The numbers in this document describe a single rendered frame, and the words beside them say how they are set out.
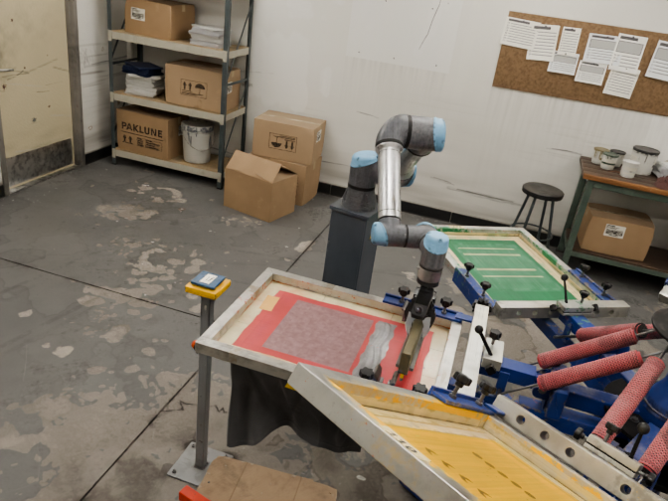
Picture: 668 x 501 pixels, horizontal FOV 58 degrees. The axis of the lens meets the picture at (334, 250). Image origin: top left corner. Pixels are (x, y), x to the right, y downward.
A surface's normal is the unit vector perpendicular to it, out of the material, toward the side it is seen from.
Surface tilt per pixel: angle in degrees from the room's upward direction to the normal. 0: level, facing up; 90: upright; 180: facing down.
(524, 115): 90
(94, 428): 0
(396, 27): 90
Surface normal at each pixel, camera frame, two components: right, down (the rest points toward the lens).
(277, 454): 0.12, -0.89
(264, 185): -0.52, 0.31
